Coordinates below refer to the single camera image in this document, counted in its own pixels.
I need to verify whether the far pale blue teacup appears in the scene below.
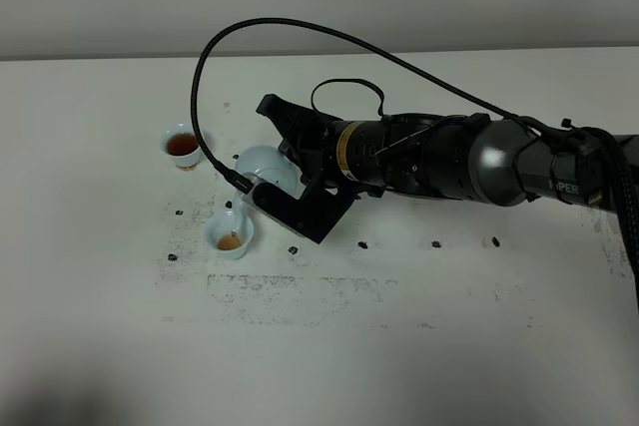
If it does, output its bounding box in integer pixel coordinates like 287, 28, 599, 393
160, 123, 202, 171

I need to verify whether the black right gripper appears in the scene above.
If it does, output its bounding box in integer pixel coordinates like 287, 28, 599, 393
257, 94, 479, 200

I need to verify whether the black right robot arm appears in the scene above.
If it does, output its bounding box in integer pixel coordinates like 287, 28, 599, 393
257, 95, 616, 218

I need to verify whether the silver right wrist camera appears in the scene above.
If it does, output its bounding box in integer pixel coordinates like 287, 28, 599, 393
240, 173, 357, 244

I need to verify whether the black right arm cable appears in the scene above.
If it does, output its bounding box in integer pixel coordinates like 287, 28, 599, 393
190, 17, 639, 307

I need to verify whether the pale blue porcelain teapot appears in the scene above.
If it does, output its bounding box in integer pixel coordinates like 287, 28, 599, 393
232, 146, 301, 239

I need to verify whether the pale blue teacup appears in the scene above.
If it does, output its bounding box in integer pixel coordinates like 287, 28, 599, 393
204, 211, 255, 260
160, 123, 202, 171

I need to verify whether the near pale blue teacup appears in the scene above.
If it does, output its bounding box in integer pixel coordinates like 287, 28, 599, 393
204, 211, 255, 260

